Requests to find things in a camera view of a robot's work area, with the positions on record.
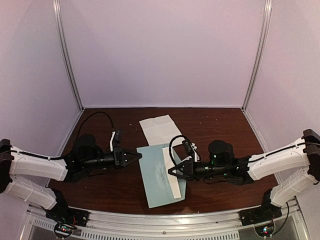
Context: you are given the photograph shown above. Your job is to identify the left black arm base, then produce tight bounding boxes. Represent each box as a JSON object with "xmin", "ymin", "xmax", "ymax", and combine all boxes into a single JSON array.
[{"xmin": 44, "ymin": 189, "xmax": 89, "ymax": 227}]

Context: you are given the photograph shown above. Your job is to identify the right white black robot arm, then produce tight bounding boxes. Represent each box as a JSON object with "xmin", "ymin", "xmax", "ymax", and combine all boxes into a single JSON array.
[{"xmin": 167, "ymin": 129, "xmax": 320, "ymax": 225}]

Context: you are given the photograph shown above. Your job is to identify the black braided cable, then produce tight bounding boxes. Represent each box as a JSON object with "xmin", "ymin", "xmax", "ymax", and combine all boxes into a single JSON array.
[
  {"xmin": 168, "ymin": 134, "xmax": 308, "ymax": 181},
  {"xmin": 9, "ymin": 111, "xmax": 116, "ymax": 161}
]

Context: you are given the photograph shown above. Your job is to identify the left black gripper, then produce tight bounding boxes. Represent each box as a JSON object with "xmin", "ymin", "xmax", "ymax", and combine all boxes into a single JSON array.
[{"xmin": 82, "ymin": 147, "xmax": 142, "ymax": 171}]

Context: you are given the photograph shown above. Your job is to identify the light blue envelope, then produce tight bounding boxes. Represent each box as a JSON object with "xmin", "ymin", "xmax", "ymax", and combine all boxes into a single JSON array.
[{"xmin": 136, "ymin": 143, "xmax": 187, "ymax": 209}]

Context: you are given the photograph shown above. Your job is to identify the right aluminium frame post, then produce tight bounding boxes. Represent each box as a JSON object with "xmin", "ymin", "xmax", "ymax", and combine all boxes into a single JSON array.
[{"xmin": 241, "ymin": 0, "xmax": 273, "ymax": 112}]

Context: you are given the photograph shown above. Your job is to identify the right black braided cable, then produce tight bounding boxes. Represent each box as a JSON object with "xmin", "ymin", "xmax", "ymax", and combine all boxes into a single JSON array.
[{"xmin": 168, "ymin": 134, "xmax": 308, "ymax": 181}]

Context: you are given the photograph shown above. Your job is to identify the aluminium frame post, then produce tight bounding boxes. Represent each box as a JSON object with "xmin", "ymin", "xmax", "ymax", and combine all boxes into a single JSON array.
[
  {"xmin": 241, "ymin": 0, "xmax": 273, "ymax": 112},
  {"xmin": 52, "ymin": 0, "xmax": 84, "ymax": 112}
]

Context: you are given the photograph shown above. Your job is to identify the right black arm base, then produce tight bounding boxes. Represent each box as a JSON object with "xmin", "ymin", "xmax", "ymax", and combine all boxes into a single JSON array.
[{"xmin": 239, "ymin": 188, "xmax": 282, "ymax": 226}]

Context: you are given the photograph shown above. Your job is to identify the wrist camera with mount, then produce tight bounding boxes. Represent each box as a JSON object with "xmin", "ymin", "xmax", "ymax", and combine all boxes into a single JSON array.
[
  {"xmin": 182, "ymin": 140, "xmax": 201, "ymax": 162},
  {"xmin": 109, "ymin": 129, "xmax": 123, "ymax": 152}
]

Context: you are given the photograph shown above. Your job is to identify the white creased paper sheet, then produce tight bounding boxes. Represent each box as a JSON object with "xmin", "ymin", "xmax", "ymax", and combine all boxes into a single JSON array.
[{"xmin": 139, "ymin": 114, "xmax": 182, "ymax": 146}]

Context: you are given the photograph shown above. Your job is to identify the left black braided cable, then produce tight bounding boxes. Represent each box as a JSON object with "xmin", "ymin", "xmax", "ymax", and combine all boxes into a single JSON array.
[{"xmin": 9, "ymin": 111, "xmax": 116, "ymax": 161}]

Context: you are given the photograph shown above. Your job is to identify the beige decorated letter paper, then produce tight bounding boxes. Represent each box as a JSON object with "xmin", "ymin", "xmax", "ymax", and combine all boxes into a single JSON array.
[{"xmin": 160, "ymin": 146, "xmax": 182, "ymax": 199}]

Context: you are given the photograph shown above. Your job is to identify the front aluminium rail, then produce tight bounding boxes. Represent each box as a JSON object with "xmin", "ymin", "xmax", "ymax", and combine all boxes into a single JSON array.
[{"xmin": 18, "ymin": 200, "xmax": 310, "ymax": 240}]

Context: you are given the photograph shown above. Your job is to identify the left aluminium frame post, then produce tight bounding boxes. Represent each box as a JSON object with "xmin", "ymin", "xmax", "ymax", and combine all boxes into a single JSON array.
[{"xmin": 52, "ymin": 0, "xmax": 84, "ymax": 112}]

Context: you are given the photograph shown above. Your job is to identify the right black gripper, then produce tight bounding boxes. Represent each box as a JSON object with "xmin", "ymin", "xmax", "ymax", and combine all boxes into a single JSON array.
[{"xmin": 168, "ymin": 158, "xmax": 229, "ymax": 182}]

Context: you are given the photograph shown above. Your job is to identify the round circuit board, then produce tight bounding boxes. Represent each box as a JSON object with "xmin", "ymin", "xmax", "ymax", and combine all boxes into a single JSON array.
[
  {"xmin": 254, "ymin": 224, "xmax": 275, "ymax": 238},
  {"xmin": 53, "ymin": 223, "xmax": 77, "ymax": 238}
]

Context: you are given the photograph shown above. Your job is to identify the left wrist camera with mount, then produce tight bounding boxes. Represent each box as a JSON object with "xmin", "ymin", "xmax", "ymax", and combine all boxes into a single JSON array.
[{"xmin": 109, "ymin": 129, "xmax": 123, "ymax": 152}]

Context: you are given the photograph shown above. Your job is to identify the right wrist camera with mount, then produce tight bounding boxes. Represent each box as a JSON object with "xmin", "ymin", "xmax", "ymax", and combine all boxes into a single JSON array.
[{"xmin": 182, "ymin": 140, "xmax": 201, "ymax": 162}]

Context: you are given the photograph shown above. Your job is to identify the right round circuit board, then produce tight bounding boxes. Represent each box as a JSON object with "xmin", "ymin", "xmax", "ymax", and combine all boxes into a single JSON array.
[{"xmin": 254, "ymin": 224, "xmax": 275, "ymax": 238}]

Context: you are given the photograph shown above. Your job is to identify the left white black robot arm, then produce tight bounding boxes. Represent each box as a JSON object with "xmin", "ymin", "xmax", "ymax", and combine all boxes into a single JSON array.
[{"xmin": 0, "ymin": 132, "xmax": 142, "ymax": 222}]

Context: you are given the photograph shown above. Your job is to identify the left round circuit board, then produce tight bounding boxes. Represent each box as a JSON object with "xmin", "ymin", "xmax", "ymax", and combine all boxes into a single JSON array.
[{"xmin": 53, "ymin": 223, "xmax": 77, "ymax": 238}]

